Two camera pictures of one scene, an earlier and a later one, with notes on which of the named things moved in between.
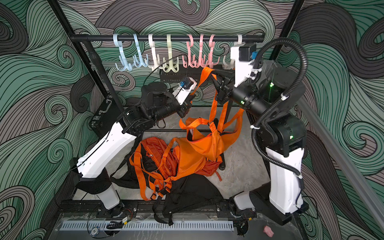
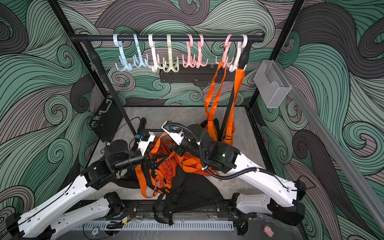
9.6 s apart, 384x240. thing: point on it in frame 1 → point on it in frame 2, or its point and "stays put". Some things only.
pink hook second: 202,63 stays put
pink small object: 268,230 stays put
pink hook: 211,45 → 227,45
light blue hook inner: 141,60 stays put
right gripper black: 229,83 → 180,149
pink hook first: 194,65 stays put
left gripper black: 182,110 → 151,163
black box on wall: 106,117 stays put
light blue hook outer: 119,44 stays put
